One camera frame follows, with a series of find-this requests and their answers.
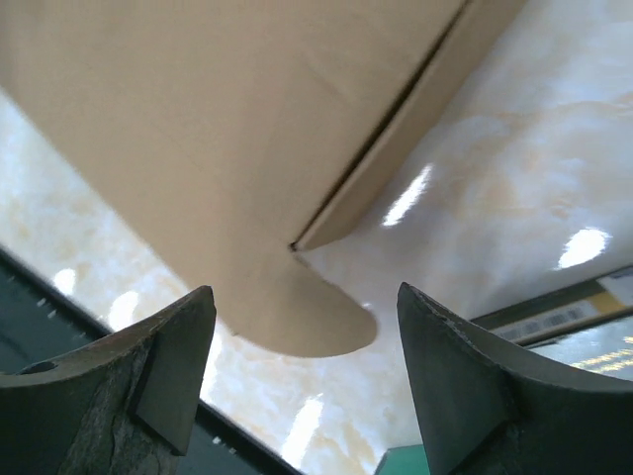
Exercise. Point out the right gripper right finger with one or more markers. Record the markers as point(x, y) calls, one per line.
point(485, 405)

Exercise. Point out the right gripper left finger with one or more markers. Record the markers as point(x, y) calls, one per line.
point(123, 404)

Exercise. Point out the brown cardboard box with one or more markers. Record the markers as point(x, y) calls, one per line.
point(234, 135)

